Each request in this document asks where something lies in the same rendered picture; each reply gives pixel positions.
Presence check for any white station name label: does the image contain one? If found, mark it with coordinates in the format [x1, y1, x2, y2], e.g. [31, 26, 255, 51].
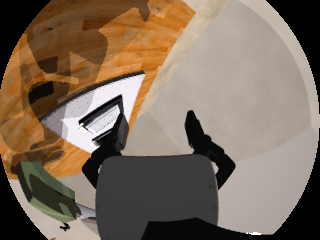
[78, 127, 87, 133]

